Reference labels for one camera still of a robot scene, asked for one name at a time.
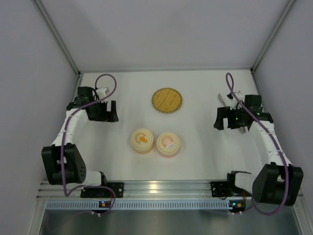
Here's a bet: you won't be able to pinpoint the aluminium front rail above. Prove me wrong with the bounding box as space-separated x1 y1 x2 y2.
36 179 303 199

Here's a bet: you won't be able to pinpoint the orange lunch container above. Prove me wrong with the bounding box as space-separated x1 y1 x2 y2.
132 145 154 154

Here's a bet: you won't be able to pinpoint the metal tongs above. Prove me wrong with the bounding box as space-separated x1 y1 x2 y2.
218 93 246 135

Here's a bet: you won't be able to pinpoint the perforated cable duct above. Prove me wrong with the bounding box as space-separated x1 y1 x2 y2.
46 200 237 211

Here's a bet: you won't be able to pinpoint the right aluminium frame post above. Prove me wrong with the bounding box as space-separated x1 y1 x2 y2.
250 0 297 75

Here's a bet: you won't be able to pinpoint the left aluminium frame post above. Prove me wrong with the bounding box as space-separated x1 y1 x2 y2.
32 0 81 77

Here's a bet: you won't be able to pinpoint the aluminium frame post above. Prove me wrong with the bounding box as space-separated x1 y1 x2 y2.
250 0 297 75
32 0 81 77

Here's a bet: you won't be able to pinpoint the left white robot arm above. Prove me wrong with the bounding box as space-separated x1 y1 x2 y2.
42 87 119 186

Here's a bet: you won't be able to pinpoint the cream lid pink handle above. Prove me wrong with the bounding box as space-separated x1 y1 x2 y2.
156 132 180 152

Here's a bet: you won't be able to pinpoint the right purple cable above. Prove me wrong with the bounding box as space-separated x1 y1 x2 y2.
225 72 290 216

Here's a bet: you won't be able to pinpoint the pink lunch container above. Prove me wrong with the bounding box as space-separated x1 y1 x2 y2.
158 149 179 158

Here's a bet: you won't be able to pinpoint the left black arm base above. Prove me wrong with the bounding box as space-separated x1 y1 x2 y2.
80 182 124 198

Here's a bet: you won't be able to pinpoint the round bamboo plate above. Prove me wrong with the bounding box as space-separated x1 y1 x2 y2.
152 88 183 114

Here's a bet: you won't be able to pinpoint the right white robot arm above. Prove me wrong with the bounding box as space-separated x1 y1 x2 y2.
214 92 304 206

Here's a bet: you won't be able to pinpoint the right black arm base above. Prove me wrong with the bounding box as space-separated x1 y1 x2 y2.
210 181 252 199

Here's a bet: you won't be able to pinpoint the cream lid orange handle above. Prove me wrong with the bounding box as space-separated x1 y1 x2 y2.
131 128 154 148

